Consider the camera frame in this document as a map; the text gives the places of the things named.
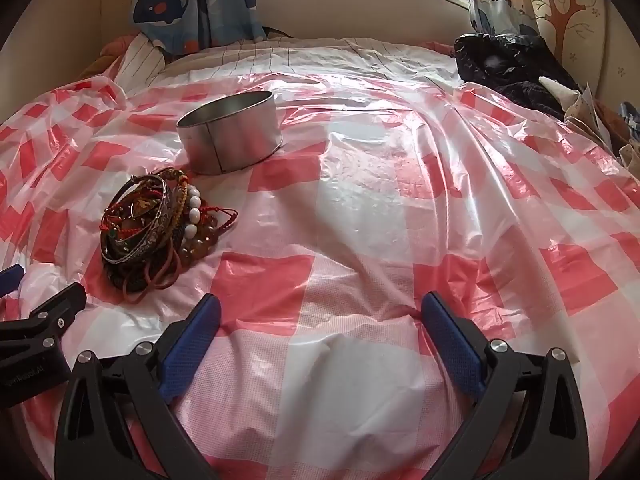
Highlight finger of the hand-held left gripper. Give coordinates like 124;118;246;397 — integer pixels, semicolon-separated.
0;264;25;299
0;282;87;361

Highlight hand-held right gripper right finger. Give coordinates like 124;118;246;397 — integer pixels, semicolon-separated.
421;291;591;480

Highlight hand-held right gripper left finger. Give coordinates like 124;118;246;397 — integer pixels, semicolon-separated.
54;294;223;480

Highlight white bead bracelet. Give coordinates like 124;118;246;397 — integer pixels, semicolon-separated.
182;185;203;241

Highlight pile of bracelets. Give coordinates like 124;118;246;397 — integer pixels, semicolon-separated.
99;167;240;307

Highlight round metal tin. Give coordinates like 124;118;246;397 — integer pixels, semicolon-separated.
176;91;284;176

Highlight red checked plastic sheet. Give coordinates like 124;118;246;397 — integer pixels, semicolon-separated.
0;45;640;480

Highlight orange blanket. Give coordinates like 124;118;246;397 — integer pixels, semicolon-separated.
80;35;146;81

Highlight beige paper bag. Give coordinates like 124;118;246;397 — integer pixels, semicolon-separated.
539;77;617;157

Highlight black plastic bag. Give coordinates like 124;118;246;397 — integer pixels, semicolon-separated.
454;32;583;117

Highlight white striped quilt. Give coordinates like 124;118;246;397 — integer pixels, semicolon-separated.
107;35;466;92

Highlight tree wall decal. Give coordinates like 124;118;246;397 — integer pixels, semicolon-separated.
530;0;607;56

